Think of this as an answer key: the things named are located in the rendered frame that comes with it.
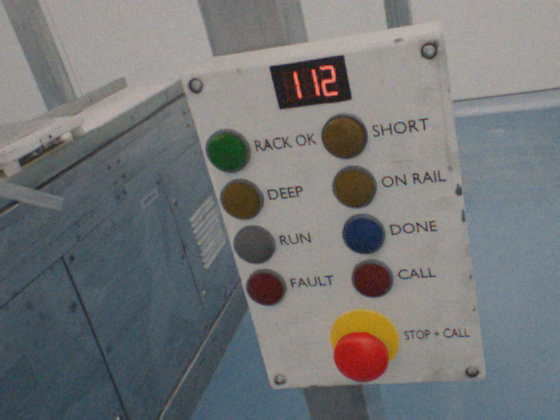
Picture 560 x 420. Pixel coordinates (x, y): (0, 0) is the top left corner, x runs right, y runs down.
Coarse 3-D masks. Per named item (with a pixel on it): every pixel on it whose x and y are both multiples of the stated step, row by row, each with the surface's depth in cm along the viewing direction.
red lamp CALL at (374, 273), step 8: (368, 264) 42; (376, 264) 42; (360, 272) 42; (368, 272) 42; (376, 272) 42; (384, 272) 42; (360, 280) 43; (368, 280) 42; (376, 280) 42; (384, 280) 42; (360, 288) 43; (368, 288) 43; (376, 288) 43; (384, 288) 43; (368, 296) 43; (376, 296) 43
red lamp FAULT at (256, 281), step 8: (256, 280) 44; (264, 280) 44; (272, 280) 44; (248, 288) 44; (256, 288) 44; (264, 288) 44; (272, 288) 44; (280, 288) 44; (256, 296) 44; (264, 296) 44; (272, 296) 44; (280, 296) 44
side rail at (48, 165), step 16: (176, 80) 175; (160, 96) 163; (128, 112) 147; (144, 112) 154; (96, 128) 136; (112, 128) 140; (80, 144) 129; (96, 144) 134; (48, 160) 119; (64, 160) 123; (16, 176) 111; (32, 176) 115
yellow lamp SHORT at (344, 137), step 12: (336, 120) 38; (348, 120) 38; (324, 132) 39; (336, 132) 38; (348, 132) 38; (360, 132) 38; (336, 144) 39; (348, 144) 38; (360, 144) 39; (348, 156) 39
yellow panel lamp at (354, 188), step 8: (344, 176) 40; (352, 176) 39; (360, 176) 39; (368, 176) 40; (336, 184) 40; (344, 184) 40; (352, 184) 40; (360, 184) 40; (368, 184) 40; (336, 192) 40; (344, 192) 40; (352, 192) 40; (360, 192) 40; (368, 192) 40; (344, 200) 40; (352, 200) 40; (360, 200) 40; (368, 200) 40
